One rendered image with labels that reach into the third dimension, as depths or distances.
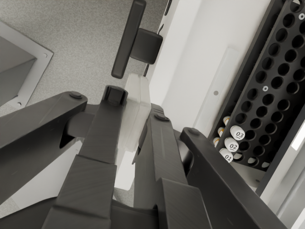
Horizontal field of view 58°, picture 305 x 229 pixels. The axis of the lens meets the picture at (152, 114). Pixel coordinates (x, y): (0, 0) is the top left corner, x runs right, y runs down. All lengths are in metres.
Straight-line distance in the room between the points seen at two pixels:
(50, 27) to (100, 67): 0.25
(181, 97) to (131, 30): 0.13
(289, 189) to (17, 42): 1.14
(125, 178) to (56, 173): 1.12
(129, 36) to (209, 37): 0.12
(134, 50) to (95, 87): 0.97
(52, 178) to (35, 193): 0.12
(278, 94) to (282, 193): 0.10
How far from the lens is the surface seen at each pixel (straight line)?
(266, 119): 0.32
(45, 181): 1.44
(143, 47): 0.26
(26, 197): 1.52
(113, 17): 1.17
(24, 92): 1.30
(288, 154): 0.30
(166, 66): 0.24
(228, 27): 0.35
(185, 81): 0.35
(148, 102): 0.15
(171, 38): 0.24
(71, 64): 1.22
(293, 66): 0.31
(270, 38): 0.30
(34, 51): 1.24
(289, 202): 0.29
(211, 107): 0.35
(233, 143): 0.30
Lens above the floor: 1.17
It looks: 69 degrees down
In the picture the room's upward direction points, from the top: 173 degrees clockwise
